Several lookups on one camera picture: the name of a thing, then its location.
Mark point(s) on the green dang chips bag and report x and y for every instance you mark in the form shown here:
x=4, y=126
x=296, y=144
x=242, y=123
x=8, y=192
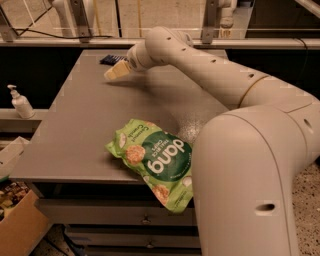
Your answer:
x=160, y=158

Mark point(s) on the grey drawer cabinet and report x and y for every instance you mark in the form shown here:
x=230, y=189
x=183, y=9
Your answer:
x=106, y=208

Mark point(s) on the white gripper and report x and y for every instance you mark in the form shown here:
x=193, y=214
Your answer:
x=134, y=62

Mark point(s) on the white pump bottle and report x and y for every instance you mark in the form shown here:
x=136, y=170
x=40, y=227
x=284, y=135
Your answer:
x=21, y=103

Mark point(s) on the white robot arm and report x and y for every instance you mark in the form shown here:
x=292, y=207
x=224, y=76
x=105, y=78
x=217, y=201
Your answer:
x=244, y=161

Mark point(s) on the cardboard box with items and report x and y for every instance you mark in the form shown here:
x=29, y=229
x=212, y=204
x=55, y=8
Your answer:
x=24, y=226

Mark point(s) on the grey metal rail frame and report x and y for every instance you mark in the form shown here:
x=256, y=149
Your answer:
x=220, y=24

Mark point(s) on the dark blue rxbar wrapper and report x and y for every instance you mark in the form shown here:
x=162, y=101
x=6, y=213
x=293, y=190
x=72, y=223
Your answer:
x=112, y=59

